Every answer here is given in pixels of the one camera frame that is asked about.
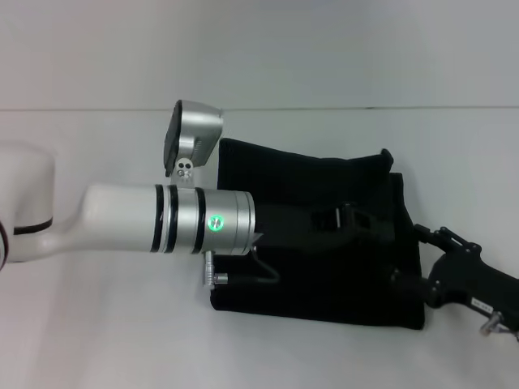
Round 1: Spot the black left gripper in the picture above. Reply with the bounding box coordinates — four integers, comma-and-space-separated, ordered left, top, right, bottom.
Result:
251, 202, 397, 249

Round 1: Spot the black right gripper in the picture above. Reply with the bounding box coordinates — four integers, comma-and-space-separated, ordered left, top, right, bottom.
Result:
388, 223, 519, 326

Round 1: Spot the black t-shirt with FREE print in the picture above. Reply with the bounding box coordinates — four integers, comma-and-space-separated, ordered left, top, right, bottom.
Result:
209, 137, 427, 331

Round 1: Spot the right arm cable with plug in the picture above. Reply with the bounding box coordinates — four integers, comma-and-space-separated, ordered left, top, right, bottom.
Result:
478, 310, 519, 338

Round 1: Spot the arm cable with plug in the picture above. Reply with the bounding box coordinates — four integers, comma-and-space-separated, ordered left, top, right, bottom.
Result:
199, 244, 281, 289
478, 310, 519, 338

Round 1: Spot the left arm cable with plug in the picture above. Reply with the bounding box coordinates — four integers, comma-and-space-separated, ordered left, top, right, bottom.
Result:
199, 244, 281, 289

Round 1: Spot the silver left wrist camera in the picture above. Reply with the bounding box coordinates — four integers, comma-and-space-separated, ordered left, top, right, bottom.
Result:
162, 99, 225, 190

